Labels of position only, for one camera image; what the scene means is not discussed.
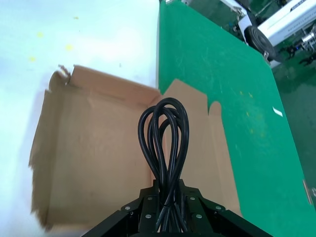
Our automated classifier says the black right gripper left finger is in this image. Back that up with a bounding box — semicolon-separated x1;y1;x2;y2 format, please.
83;180;160;237

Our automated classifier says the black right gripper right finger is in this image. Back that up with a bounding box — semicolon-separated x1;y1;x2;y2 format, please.
180;179;272;237

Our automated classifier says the black power cable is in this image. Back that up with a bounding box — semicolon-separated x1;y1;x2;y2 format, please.
137;97;191;234

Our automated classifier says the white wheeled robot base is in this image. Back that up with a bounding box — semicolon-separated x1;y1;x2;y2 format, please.
219;0;316;68

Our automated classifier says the torn-corner brown cardboard box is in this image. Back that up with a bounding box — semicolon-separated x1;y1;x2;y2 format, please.
29;64;244;233

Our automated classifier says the green felt mat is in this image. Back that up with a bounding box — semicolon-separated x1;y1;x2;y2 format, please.
157;0;316;237

